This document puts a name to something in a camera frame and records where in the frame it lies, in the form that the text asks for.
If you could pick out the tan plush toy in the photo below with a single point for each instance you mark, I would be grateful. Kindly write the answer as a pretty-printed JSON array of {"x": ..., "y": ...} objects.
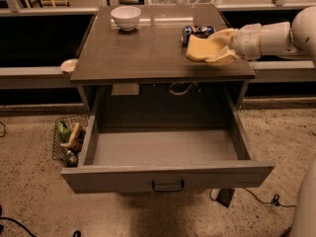
[{"x": 76, "y": 139}]

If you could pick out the yellow sponge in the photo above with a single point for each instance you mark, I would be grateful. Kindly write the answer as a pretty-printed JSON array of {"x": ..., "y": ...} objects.
[{"x": 200, "y": 49}]

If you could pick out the green snack bag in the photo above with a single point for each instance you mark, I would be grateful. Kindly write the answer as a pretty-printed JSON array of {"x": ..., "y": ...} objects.
[{"x": 63, "y": 131}]

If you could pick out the black wire basket left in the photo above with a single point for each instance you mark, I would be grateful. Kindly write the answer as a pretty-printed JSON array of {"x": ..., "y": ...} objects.
[{"x": 67, "y": 157}]

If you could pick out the grey cabinet counter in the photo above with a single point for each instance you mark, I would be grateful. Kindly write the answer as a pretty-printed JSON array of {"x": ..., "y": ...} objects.
[{"x": 153, "y": 52}]

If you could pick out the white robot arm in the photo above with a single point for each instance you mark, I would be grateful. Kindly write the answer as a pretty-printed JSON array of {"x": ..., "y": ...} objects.
[{"x": 281, "y": 39}]

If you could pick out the white ceramic bowl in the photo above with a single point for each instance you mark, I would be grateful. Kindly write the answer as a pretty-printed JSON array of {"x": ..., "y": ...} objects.
[{"x": 126, "y": 17}]

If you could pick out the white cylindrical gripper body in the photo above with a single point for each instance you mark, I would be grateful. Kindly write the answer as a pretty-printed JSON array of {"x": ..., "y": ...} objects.
[{"x": 247, "y": 40}]

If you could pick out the blue soda can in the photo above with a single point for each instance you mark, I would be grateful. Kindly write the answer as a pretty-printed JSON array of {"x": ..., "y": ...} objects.
[{"x": 198, "y": 31}]

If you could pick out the black drawer handle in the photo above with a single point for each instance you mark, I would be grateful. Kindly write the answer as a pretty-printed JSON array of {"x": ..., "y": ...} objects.
[{"x": 167, "y": 187}]

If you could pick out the small white round dish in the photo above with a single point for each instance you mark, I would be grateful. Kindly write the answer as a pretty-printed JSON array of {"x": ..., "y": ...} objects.
[{"x": 69, "y": 65}]

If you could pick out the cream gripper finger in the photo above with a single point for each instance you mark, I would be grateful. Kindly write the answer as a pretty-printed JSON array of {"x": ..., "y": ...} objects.
[
  {"x": 226, "y": 35},
  {"x": 224, "y": 57}
]

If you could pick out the grey open drawer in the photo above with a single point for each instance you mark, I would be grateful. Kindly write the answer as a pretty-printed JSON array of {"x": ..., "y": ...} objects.
[{"x": 133, "y": 140}]

